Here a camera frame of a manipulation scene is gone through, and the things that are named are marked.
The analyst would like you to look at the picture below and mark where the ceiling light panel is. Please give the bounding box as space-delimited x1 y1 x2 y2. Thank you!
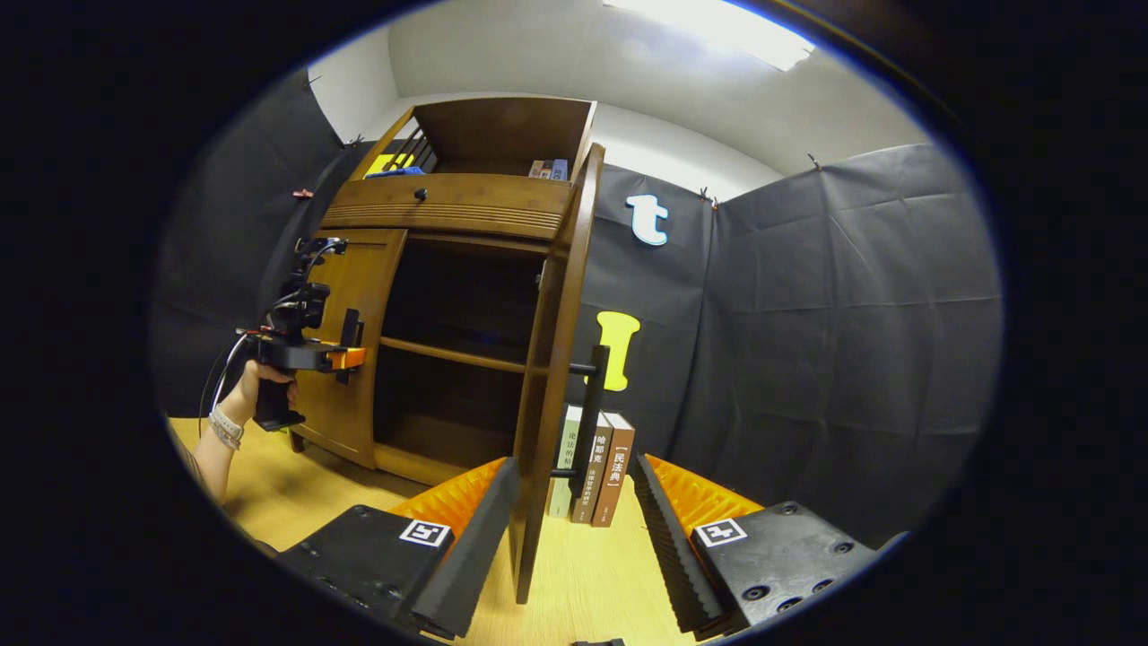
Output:
602 0 818 74

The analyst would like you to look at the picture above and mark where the black backdrop cloth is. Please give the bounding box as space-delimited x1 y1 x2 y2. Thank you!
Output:
151 69 1004 550

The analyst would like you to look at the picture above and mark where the silver bracelet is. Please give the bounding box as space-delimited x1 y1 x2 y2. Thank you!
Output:
207 405 246 450

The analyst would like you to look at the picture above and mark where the green book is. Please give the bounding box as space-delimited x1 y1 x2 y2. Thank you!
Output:
546 403 585 519

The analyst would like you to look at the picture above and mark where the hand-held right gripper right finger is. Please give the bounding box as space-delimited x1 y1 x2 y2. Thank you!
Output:
632 452 885 641

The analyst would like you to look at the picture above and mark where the wooden drawer with black knob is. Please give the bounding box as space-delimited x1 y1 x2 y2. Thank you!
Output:
319 172 576 242

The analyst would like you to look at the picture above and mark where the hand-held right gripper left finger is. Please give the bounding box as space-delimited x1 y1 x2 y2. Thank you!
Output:
275 455 522 641

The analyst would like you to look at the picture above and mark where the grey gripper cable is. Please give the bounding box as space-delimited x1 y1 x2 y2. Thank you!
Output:
198 331 262 433

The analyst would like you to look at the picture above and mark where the wooden shoe cabinet door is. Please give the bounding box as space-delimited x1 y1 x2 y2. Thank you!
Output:
509 143 612 605
288 228 410 470

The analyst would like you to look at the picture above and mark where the wooden double-door shoe cabinet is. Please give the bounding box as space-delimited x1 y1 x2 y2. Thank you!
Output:
287 96 604 491

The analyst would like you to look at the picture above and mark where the reddish brown book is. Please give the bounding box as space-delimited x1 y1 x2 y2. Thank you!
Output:
590 412 637 529

